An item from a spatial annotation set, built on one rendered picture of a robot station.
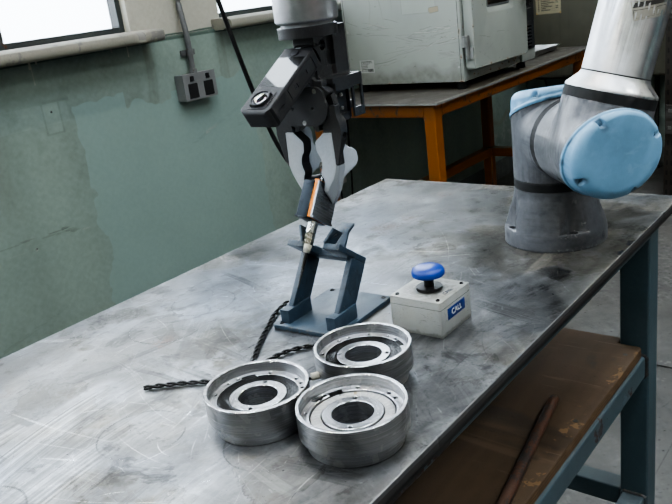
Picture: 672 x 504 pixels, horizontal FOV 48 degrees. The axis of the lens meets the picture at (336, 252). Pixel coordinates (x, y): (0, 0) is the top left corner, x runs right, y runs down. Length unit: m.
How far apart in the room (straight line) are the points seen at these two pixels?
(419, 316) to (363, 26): 2.35
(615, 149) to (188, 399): 0.58
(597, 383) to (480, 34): 1.88
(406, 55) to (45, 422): 2.41
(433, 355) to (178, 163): 1.96
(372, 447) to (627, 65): 0.57
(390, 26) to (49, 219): 1.48
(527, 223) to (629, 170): 0.21
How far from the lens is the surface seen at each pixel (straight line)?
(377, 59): 3.14
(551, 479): 1.13
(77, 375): 0.98
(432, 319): 0.90
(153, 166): 2.65
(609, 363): 1.38
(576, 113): 1.00
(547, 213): 1.14
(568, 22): 4.60
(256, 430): 0.73
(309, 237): 0.93
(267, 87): 0.89
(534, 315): 0.95
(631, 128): 0.99
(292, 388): 0.78
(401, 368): 0.79
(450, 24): 2.95
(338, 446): 0.68
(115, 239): 2.58
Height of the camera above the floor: 1.20
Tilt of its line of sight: 19 degrees down
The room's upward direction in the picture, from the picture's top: 8 degrees counter-clockwise
